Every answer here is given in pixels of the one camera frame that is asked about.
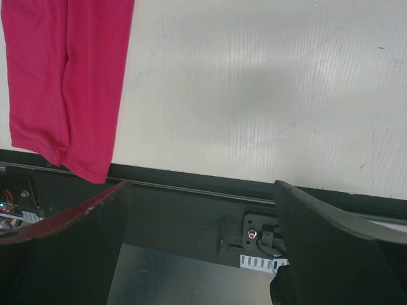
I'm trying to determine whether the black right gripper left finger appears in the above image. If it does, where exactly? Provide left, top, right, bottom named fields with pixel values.
left=1, top=182, right=132, bottom=304

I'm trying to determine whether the pink t shirt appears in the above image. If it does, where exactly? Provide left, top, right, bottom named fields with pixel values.
left=1, top=1, right=134, bottom=184

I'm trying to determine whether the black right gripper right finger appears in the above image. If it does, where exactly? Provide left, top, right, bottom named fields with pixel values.
left=270, top=180, right=406, bottom=304

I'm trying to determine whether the white cable duct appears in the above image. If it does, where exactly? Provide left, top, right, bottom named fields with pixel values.
left=22, top=211, right=43, bottom=224
left=239, top=255, right=289, bottom=274

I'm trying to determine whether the left white cable duct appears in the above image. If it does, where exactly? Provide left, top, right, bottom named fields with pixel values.
left=22, top=211, right=43, bottom=224

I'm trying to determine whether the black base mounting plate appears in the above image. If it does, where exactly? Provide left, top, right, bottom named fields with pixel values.
left=0, top=147, right=407, bottom=264

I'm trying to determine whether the right white cable duct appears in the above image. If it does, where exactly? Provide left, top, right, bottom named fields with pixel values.
left=239, top=255, right=289, bottom=274

